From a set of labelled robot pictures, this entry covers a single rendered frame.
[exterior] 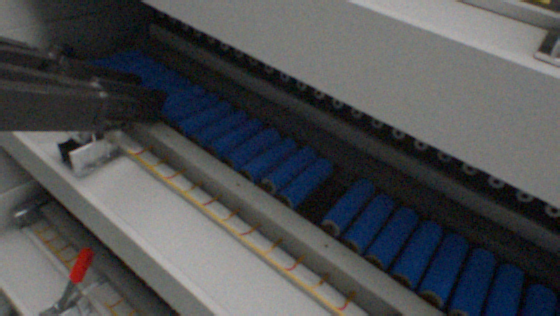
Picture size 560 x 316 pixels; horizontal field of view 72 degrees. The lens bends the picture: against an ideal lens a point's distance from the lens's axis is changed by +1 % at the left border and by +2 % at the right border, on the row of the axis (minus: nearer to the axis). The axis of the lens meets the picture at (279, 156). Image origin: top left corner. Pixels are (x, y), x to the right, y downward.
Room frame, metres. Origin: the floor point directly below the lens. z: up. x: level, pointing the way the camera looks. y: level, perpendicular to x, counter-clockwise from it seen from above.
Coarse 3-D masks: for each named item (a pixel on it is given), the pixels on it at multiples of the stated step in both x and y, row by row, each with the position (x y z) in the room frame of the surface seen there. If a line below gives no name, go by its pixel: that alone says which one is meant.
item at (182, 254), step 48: (96, 48) 0.43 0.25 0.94; (192, 48) 0.43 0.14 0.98; (288, 96) 0.37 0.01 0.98; (0, 144) 0.32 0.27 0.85; (48, 144) 0.28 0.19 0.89; (384, 144) 0.32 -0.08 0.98; (96, 192) 0.24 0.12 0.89; (144, 192) 0.25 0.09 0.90; (192, 192) 0.27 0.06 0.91; (480, 192) 0.29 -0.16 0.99; (144, 240) 0.21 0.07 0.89; (192, 240) 0.22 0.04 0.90; (528, 240) 0.27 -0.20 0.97; (192, 288) 0.19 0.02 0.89; (240, 288) 0.20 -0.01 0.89; (288, 288) 0.20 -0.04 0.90
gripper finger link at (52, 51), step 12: (0, 48) 0.23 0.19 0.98; (12, 48) 0.24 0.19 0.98; (48, 48) 0.27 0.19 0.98; (60, 48) 0.27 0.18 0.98; (0, 60) 0.22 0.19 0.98; (12, 60) 0.23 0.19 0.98; (24, 60) 0.24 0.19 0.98; (36, 60) 0.25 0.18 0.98; (48, 60) 0.25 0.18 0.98; (60, 60) 0.26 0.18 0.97
